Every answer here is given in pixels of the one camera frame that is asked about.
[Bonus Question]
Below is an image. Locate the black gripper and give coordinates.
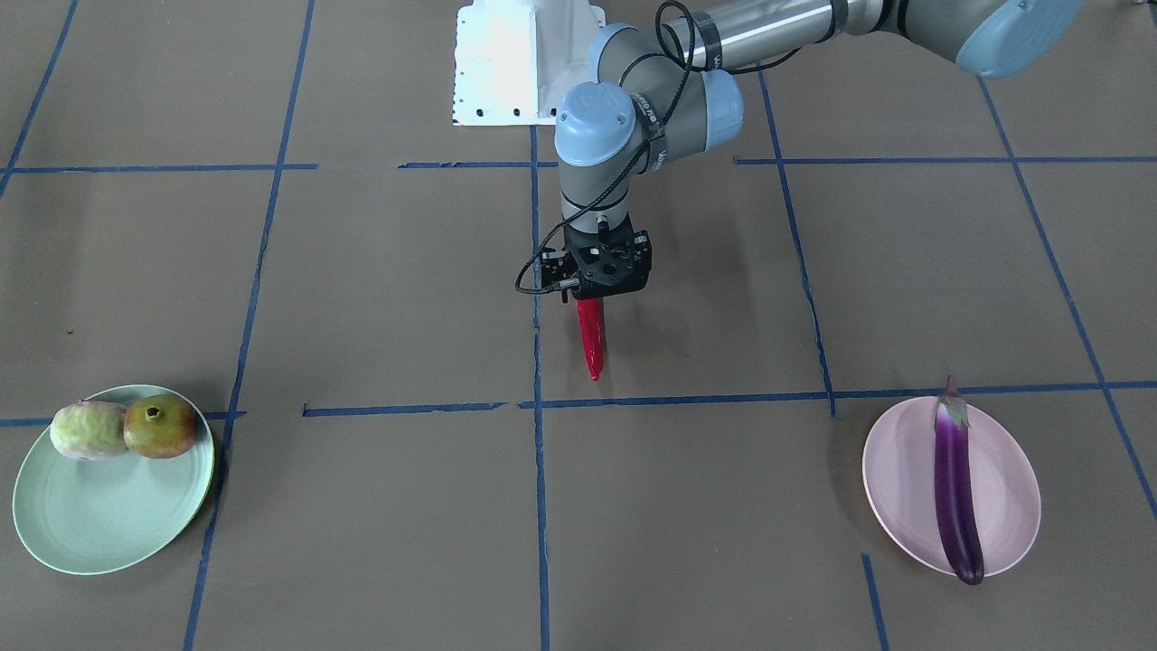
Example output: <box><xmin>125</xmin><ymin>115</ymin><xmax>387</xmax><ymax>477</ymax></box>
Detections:
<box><xmin>541</xmin><ymin>225</ymin><xmax>653</xmax><ymax>299</ymax></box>

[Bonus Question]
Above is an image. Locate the red chili pepper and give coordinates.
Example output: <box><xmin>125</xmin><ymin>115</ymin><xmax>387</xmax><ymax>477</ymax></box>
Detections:
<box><xmin>576</xmin><ymin>299</ymin><xmax>605</xmax><ymax>380</ymax></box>

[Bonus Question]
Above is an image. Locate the purple eggplant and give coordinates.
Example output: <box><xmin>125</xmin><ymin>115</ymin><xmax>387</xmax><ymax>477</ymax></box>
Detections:
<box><xmin>933</xmin><ymin>375</ymin><xmax>986</xmax><ymax>586</ymax></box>

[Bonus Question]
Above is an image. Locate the pale green round fruit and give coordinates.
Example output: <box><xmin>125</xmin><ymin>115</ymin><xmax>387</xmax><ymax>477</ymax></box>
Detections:
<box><xmin>49</xmin><ymin>400</ymin><xmax>127</xmax><ymax>460</ymax></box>

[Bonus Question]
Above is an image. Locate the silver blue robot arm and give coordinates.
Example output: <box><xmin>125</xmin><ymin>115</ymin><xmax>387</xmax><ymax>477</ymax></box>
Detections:
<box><xmin>531</xmin><ymin>1</ymin><xmax>1081</xmax><ymax>299</ymax></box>

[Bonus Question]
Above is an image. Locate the pink plate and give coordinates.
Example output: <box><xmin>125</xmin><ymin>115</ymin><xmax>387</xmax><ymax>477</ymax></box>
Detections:
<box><xmin>862</xmin><ymin>395</ymin><xmax>1042</xmax><ymax>577</ymax></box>

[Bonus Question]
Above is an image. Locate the light green plate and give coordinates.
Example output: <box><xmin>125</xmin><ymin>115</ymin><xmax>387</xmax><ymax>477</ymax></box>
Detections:
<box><xmin>12</xmin><ymin>384</ymin><xmax>215</xmax><ymax>574</ymax></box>

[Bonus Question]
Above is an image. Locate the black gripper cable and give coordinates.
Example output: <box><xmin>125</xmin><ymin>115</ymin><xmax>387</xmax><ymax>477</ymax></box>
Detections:
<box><xmin>514</xmin><ymin>0</ymin><xmax>805</xmax><ymax>296</ymax></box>

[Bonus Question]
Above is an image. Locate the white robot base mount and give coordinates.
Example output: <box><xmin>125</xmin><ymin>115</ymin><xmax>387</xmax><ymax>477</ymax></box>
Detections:
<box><xmin>452</xmin><ymin>1</ymin><xmax>607</xmax><ymax>127</ymax></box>

